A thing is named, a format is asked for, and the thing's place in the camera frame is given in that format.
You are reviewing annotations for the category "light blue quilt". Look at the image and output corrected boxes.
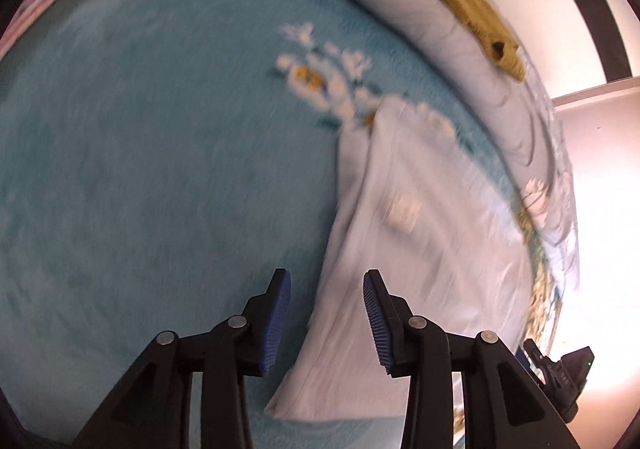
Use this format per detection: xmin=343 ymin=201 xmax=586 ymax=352
xmin=235 ymin=0 xmax=581 ymax=290

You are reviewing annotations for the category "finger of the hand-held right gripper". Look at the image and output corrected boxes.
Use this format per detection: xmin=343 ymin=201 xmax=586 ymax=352
xmin=517 ymin=339 xmax=550 ymax=385

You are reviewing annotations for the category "teal floral blanket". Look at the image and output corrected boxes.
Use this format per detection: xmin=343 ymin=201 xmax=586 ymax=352
xmin=0 ymin=0 xmax=561 ymax=449

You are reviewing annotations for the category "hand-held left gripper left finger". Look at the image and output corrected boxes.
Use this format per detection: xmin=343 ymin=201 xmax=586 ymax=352
xmin=72 ymin=268 xmax=292 ymax=449

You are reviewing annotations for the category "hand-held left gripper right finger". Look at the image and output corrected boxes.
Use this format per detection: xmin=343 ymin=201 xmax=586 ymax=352
xmin=362 ymin=269 xmax=581 ymax=449

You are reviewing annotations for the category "pink folded cloth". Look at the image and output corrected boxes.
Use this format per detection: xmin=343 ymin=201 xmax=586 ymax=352
xmin=0 ymin=0 xmax=77 ymax=60

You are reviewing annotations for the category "pale blue t-shirt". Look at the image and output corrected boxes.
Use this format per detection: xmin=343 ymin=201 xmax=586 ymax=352
xmin=265 ymin=96 xmax=537 ymax=424

